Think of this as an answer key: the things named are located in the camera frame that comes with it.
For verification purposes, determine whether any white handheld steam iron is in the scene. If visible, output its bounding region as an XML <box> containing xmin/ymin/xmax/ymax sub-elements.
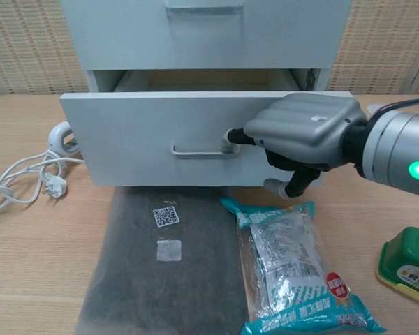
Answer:
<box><xmin>47</xmin><ymin>120</ymin><xmax>81</xmax><ymax>156</ymax></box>

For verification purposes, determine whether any grey cloth in plastic bag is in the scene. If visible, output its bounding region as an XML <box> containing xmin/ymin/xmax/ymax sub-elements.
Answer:
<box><xmin>77</xmin><ymin>186</ymin><xmax>249</xmax><ymax>335</ymax></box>

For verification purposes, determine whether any white power cable with plug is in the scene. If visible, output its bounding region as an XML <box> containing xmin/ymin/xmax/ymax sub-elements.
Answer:
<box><xmin>0</xmin><ymin>149</ymin><xmax>88</xmax><ymax>217</ymax></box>

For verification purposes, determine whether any blank white square sticker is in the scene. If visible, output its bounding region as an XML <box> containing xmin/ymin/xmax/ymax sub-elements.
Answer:
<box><xmin>156</xmin><ymin>239</ymin><xmax>182</xmax><ymax>262</ymax></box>

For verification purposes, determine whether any grey drawer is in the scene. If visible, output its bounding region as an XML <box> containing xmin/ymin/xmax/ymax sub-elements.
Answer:
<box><xmin>59</xmin><ymin>68</ymin><xmax>354</xmax><ymax>191</ymax></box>

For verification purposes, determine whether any grey drawer front panel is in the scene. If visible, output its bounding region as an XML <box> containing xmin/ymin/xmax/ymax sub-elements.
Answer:
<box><xmin>60</xmin><ymin>0</ymin><xmax>353</xmax><ymax>70</ymax></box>

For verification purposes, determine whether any QR code sticker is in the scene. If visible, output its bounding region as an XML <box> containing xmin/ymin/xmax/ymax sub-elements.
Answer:
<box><xmin>152</xmin><ymin>206</ymin><xmax>180</xmax><ymax>228</ymax></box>

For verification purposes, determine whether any short silver drawer handle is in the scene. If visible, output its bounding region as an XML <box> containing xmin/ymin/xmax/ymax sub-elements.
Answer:
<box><xmin>170</xmin><ymin>137</ymin><xmax>241</xmax><ymax>160</ymax></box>

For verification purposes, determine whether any teal and clear packet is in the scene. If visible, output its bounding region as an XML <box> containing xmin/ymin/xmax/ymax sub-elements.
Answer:
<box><xmin>219</xmin><ymin>195</ymin><xmax>387</xmax><ymax>335</ymax></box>

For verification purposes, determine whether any dark robot arm cable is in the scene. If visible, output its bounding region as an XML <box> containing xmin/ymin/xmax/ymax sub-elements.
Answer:
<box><xmin>375</xmin><ymin>96</ymin><xmax>419</xmax><ymax>114</ymax></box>

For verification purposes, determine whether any green box with yellow base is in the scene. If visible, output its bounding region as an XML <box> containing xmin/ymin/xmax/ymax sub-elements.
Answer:
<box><xmin>376</xmin><ymin>225</ymin><xmax>419</xmax><ymax>308</ymax></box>

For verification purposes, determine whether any grey metal handle bar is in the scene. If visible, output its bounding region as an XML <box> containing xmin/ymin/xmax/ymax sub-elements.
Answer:
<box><xmin>164</xmin><ymin>5</ymin><xmax>244</xmax><ymax>17</ymax></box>

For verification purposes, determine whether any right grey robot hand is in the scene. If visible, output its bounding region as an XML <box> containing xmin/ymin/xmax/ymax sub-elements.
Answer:
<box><xmin>226</xmin><ymin>92</ymin><xmax>369</xmax><ymax>200</ymax></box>

